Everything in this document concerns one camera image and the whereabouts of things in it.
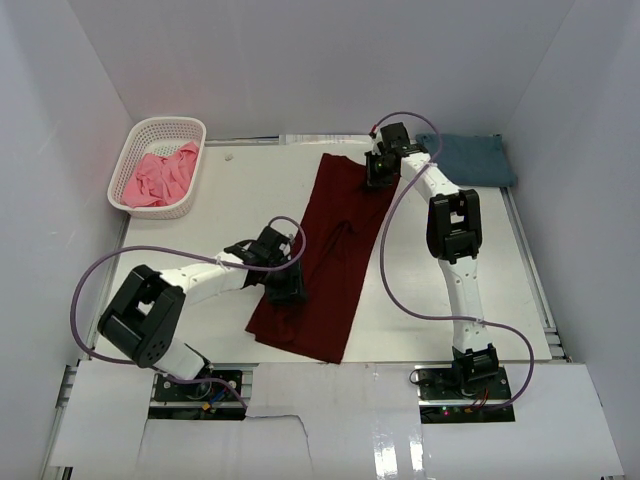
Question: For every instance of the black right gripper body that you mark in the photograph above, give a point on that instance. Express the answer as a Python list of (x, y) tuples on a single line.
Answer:
[(377, 152)]

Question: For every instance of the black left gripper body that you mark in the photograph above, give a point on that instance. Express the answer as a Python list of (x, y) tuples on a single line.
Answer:
[(274, 263)]

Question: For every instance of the dark red t shirt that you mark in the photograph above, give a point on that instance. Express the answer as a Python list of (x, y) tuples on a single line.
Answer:
[(342, 221)]

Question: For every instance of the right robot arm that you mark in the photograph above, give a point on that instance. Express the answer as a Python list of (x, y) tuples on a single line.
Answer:
[(453, 237)]

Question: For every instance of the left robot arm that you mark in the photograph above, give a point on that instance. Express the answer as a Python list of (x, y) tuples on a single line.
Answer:
[(141, 319)]

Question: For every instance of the folded teal t shirt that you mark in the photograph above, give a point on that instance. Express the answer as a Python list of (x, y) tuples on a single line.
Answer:
[(475, 161)]

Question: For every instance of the pink t shirt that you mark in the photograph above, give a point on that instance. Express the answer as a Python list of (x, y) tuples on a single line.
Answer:
[(160, 181)]

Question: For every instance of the white paper sheet front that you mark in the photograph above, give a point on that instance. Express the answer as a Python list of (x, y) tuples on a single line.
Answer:
[(354, 421)]

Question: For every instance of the white plastic basket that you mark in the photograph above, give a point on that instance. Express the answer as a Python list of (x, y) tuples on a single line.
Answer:
[(161, 136)]

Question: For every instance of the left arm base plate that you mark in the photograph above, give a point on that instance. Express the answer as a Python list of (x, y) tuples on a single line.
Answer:
[(208, 401)]

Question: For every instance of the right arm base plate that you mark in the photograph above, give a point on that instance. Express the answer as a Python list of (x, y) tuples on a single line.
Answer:
[(443, 402)]

